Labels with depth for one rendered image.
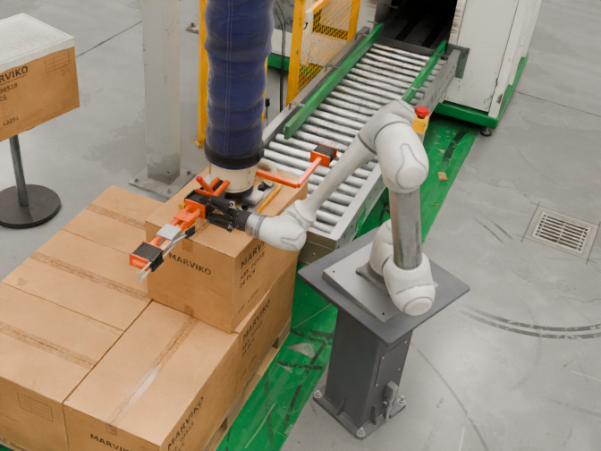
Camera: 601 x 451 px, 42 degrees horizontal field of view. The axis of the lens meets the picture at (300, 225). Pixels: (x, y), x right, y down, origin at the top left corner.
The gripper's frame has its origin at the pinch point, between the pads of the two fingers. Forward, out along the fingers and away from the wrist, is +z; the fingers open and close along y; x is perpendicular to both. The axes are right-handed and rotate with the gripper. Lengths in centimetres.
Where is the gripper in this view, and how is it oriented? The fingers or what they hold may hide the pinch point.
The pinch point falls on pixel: (199, 205)
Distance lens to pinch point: 290.2
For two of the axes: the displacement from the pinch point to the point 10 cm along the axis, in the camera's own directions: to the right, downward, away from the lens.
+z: -9.1, -3.2, 2.5
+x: 3.9, -5.3, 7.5
